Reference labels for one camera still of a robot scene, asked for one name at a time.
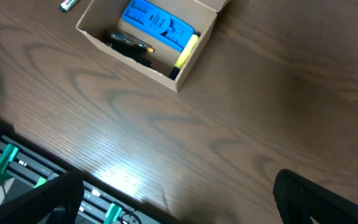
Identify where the black whiteboard marker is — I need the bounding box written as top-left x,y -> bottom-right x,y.
59,0 -> 79,12

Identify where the yellow highlighter pen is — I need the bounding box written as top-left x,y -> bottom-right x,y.
168,31 -> 201,80

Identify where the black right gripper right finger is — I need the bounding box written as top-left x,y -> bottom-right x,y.
273,169 -> 358,224

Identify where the brown cardboard box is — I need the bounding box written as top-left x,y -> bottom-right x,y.
76,0 -> 229,92

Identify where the blue whiteboard eraser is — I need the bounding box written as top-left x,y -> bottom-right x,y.
122,0 -> 195,52

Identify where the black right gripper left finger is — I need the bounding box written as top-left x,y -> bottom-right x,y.
0,171 -> 85,224

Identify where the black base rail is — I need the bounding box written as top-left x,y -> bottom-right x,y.
0,133 -> 169,224

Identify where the small black round object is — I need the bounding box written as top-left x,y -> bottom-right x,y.
107,30 -> 155,53

